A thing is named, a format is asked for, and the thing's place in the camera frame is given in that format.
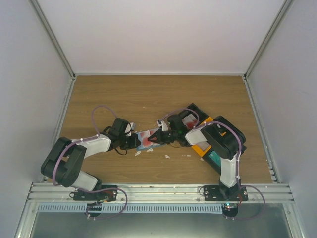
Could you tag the slotted grey cable duct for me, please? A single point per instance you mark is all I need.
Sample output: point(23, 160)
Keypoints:
point(133, 208)

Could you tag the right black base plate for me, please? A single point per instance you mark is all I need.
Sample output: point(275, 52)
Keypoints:
point(212, 193)

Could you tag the orange card tray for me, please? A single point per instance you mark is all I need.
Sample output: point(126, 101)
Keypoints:
point(198, 141)

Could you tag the black card tray far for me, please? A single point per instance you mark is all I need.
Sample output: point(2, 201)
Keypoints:
point(201, 116)

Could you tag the teal credit card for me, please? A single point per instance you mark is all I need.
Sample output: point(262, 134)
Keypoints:
point(215, 158)

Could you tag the black card tray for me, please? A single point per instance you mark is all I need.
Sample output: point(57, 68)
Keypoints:
point(225, 151)
point(201, 116)

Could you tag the black card tray near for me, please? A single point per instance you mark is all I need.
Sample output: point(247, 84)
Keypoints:
point(225, 151)

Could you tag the red white credit card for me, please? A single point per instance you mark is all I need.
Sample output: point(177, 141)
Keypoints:
point(144, 135)

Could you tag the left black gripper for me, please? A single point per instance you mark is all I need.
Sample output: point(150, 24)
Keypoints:
point(135, 143)

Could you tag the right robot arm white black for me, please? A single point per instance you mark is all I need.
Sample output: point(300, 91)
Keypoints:
point(218, 139)

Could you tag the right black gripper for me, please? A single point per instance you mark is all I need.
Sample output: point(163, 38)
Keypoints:
point(159, 138)

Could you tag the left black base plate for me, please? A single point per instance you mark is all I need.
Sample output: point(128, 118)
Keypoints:
point(107, 195)

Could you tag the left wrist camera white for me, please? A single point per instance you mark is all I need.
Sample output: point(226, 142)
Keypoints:
point(130, 128)

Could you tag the aluminium front rail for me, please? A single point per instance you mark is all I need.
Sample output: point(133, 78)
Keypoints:
point(166, 193)

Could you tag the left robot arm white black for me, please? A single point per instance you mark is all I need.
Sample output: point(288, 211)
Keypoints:
point(64, 162)

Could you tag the red white cards in tray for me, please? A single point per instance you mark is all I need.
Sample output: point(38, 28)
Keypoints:
point(190, 121)

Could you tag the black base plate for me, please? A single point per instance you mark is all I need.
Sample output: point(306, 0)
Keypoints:
point(107, 195)
point(212, 193)

